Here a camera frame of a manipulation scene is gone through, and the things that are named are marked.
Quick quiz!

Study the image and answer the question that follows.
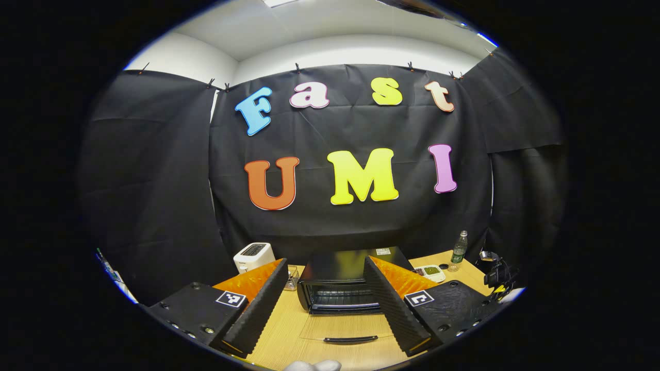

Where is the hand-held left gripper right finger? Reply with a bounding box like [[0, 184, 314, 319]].
[[362, 255, 508, 358]]

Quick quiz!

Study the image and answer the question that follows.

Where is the white toaster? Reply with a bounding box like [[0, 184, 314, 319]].
[[233, 242, 276, 274]]

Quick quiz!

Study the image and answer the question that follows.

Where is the black electric oven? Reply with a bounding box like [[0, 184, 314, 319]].
[[297, 246, 415, 345]]

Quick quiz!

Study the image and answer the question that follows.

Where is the black backdrop cloth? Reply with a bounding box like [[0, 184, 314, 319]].
[[77, 49, 568, 305]]

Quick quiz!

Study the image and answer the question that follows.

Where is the clear green-label water bottle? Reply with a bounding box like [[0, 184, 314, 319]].
[[448, 230, 469, 272]]

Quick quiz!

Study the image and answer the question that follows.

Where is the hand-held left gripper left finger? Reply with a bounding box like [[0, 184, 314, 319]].
[[146, 258, 289, 360]]

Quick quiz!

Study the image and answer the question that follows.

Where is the white divided dish of beans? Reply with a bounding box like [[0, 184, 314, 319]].
[[412, 264, 446, 284]]

